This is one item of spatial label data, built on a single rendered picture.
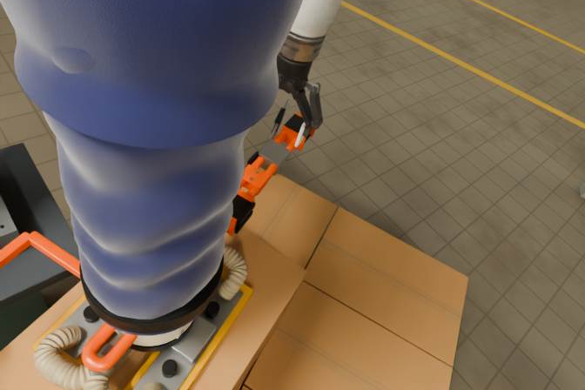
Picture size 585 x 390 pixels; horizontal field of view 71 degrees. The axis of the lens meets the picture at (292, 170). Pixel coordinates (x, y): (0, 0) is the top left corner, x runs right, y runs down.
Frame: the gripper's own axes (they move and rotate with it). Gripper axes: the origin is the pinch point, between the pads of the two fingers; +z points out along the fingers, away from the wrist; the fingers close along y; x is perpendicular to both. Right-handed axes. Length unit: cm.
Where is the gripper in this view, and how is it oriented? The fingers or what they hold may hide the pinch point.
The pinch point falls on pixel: (274, 126)
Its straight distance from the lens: 96.3
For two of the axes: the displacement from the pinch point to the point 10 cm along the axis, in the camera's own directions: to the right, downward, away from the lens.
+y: 8.5, 4.9, -1.6
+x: 4.6, -5.8, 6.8
